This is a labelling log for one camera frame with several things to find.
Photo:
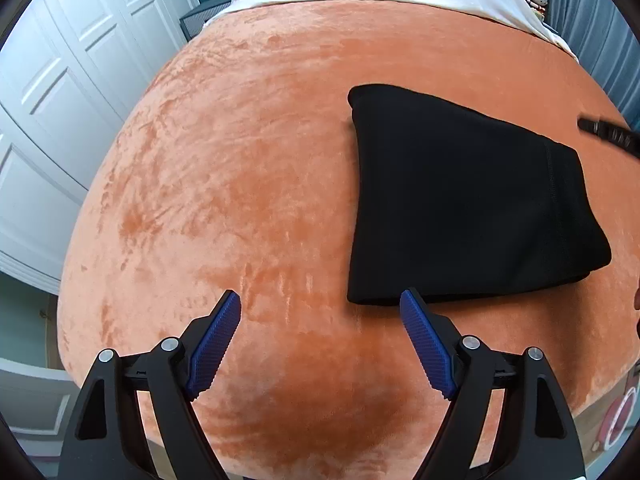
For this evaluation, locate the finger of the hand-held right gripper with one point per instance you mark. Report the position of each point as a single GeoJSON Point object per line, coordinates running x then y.
{"type": "Point", "coordinates": [612, 135]}

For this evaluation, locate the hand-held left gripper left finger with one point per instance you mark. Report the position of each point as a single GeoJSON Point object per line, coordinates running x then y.
{"type": "Point", "coordinates": [212, 345]}

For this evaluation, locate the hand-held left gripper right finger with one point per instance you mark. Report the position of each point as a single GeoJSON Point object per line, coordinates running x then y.
{"type": "Point", "coordinates": [427, 345]}

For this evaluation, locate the black pants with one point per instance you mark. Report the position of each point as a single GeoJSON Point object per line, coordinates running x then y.
{"type": "Point", "coordinates": [450, 200]}

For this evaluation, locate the grey pleated curtain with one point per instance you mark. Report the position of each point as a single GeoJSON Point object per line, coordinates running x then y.
{"type": "Point", "coordinates": [595, 35]}

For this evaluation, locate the plush toy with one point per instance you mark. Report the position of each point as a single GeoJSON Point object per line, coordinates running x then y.
{"type": "Point", "coordinates": [539, 2]}

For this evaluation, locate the orange plush blanket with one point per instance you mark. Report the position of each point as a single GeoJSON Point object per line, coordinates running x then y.
{"type": "Point", "coordinates": [225, 185]}

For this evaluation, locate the white panelled cabinet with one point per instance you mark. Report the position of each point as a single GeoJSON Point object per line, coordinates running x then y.
{"type": "Point", "coordinates": [30, 400]}

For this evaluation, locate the pink round plastic toy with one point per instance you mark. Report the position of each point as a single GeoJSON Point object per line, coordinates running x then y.
{"type": "Point", "coordinates": [617, 425]}

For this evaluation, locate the white panelled wardrobe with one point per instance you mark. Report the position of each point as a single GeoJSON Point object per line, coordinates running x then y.
{"type": "Point", "coordinates": [75, 60]}

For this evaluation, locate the grey-blue nightstand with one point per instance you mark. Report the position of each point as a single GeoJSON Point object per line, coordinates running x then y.
{"type": "Point", "coordinates": [200, 17]}

